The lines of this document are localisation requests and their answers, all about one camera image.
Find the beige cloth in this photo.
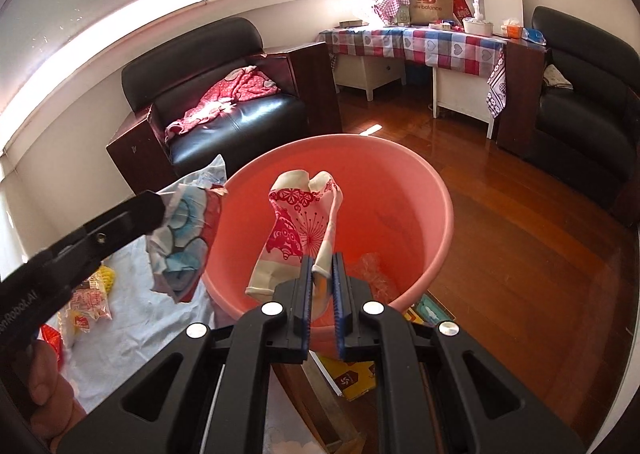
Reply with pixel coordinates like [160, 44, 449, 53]
[542, 64, 573, 91]

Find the white plastic bag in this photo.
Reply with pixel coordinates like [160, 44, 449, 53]
[352, 0, 381, 22]

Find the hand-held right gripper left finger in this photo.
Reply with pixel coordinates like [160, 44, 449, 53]
[57, 256, 316, 454]

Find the pink patterned blanket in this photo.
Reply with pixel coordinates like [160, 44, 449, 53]
[165, 65, 281, 144]

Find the clear blue plastic bag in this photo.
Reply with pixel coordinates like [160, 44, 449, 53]
[187, 154, 228, 190]

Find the yellow foam net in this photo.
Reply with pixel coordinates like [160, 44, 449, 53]
[95, 265, 117, 305]

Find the teal box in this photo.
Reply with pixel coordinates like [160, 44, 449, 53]
[400, 294, 453, 330]

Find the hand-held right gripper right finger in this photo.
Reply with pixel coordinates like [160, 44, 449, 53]
[331, 253, 586, 454]

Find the white pink printed wrapper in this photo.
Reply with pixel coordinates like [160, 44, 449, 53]
[245, 170, 345, 300]

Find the black leather armchair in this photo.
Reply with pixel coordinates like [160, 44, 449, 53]
[106, 16, 343, 195]
[496, 6, 640, 230]

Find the red checkered cloth bag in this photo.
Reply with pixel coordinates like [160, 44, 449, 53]
[375, 0, 412, 25]

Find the white cloth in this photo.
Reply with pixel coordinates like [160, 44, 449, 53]
[47, 154, 236, 415]

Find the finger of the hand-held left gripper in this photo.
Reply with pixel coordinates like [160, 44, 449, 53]
[22, 190, 167, 287]

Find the white table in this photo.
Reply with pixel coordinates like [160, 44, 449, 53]
[432, 65, 497, 140]

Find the clear crumpled plastic wrapper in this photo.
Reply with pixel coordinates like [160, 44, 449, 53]
[350, 254, 401, 305]

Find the red white snack packet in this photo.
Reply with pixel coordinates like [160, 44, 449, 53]
[60, 281, 113, 335]

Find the blue red printed wrapper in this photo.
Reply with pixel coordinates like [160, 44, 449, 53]
[146, 184, 228, 305]

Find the checkered cloth covered table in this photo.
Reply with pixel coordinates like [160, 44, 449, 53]
[319, 26, 508, 119]

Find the person's left hand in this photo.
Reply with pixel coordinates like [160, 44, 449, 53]
[27, 338, 88, 441]

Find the white tissue container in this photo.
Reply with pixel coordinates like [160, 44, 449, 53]
[462, 18, 495, 36]

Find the white drawer cabinet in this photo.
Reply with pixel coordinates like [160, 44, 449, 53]
[332, 54, 407, 102]

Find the pink plastic basin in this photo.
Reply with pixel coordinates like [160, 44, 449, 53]
[202, 134, 455, 330]

